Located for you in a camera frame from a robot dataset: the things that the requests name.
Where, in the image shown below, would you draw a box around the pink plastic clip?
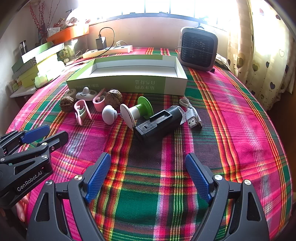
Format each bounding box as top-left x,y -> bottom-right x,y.
74,99 -> 93,126
92,89 -> 107,112

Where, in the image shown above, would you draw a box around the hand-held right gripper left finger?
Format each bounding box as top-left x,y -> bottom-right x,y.
28,152 -> 112,241

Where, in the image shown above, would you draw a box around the glass tank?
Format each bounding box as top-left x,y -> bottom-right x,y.
46,38 -> 88,61

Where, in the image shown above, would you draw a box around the grey desktop heater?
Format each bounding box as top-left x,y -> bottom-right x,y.
178,26 -> 218,72

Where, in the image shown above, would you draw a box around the white dome knob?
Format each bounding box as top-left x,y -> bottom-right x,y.
102,105 -> 121,126

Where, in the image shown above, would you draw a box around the orange tray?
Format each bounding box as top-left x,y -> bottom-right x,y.
47,23 -> 89,44

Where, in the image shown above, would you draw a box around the green tissue pack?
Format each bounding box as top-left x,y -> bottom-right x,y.
34,70 -> 63,88

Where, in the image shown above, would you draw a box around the cream power strip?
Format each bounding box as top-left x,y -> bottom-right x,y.
83,45 -> 133,59

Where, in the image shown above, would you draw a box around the green white cardboard box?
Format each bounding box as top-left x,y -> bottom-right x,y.
66,55 -> 188,96

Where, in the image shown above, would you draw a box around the heart print curtain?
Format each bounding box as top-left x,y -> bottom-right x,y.
228,0 -> 296,112

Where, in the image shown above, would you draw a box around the yellow green box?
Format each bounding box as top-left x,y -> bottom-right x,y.
11,59 -> 62,88

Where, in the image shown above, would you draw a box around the person's left hand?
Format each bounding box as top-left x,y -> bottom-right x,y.
13,196 -> 29,222

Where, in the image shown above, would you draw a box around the large brown walnut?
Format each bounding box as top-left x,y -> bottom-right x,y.
104,89 -> 123,109

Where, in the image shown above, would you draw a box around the white smiley face toy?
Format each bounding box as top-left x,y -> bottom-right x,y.
75,87 -> 98,100

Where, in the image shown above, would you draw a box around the red flower branches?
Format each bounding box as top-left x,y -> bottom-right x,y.
29,0 -> 60,37

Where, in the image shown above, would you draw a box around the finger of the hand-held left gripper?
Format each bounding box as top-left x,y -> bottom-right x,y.
0,125 -> 51,159
0,131 -> 69,179

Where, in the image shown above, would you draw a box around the green white spool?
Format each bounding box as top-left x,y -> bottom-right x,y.
120,96 -> 153,130

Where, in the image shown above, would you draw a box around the dark jar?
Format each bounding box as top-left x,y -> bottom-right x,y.
17,41 -> 28,55

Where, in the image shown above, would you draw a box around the plaid tablecloth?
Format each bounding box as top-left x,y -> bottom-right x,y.
7,46 -> 293,241

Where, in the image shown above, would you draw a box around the assorted packets pile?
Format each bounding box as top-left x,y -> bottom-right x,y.
47,16 -> 90,33

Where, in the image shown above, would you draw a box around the black rectangular device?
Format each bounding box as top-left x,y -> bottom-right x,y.
133,105 -> 185,140

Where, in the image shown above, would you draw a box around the green lid striped box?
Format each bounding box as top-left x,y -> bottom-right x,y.
21,42 -> 65,64

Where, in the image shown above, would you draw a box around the white usb cable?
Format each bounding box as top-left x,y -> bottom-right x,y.
179,98 -> 203,129

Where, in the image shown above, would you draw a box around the black charger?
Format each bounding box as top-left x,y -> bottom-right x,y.
96,37 -> 107,51

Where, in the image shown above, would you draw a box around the black charging cable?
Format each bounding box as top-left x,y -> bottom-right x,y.
98,27 -> 115,57

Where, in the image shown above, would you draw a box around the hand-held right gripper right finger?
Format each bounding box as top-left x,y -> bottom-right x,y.
185,152 -> 270,241

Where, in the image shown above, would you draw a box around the small brown walnut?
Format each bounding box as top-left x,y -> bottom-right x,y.
60,97 -> 75,113

